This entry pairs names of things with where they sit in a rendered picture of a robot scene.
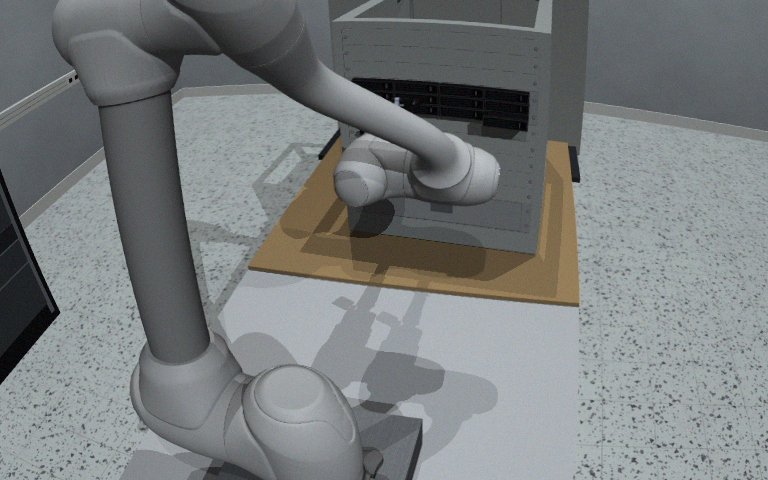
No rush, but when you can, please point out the tan flat wooden board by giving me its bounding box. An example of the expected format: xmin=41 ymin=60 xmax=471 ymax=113
xmin=248 ymin=135 xmax=579 ymax=307

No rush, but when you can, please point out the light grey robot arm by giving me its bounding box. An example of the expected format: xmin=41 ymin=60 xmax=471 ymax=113
xmin=52 ymin=0 xmax=500 ymax=480

